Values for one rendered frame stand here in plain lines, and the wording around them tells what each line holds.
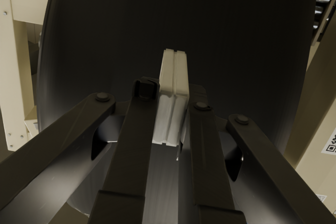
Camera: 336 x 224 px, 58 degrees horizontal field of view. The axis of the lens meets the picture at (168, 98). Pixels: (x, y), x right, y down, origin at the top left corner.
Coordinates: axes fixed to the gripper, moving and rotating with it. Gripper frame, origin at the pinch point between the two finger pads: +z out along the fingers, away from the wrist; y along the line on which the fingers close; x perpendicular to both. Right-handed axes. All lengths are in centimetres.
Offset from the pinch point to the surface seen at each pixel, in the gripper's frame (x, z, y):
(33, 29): -166, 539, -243
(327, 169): -24, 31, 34
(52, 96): -8.3, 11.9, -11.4
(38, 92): -9.6, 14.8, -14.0
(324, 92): -9.9, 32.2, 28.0
